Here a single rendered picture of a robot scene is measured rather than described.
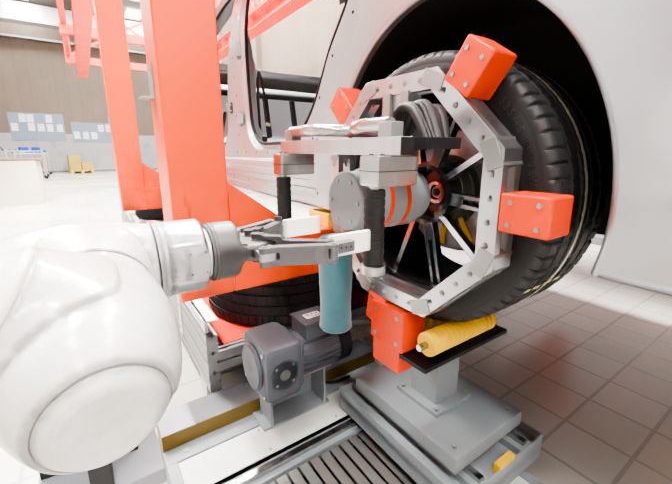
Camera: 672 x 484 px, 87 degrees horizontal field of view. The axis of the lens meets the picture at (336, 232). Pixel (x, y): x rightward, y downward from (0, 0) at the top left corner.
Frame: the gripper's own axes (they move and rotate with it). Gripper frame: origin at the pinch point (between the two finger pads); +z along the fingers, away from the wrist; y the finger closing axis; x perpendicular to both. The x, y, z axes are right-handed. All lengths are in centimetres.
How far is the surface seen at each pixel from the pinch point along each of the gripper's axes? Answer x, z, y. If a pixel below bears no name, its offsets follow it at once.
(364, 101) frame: 24.4, 28.1, -28.1
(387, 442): -70, 30, -18
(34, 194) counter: -65, -113, -782
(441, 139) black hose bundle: 14.4, 18.0, 4.9
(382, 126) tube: 16.4, 9.5, -0.3
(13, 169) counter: -21, -135, -782
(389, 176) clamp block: 8.5, 8.7, 2.5
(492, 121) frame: 17.8, 32.6, 4.6
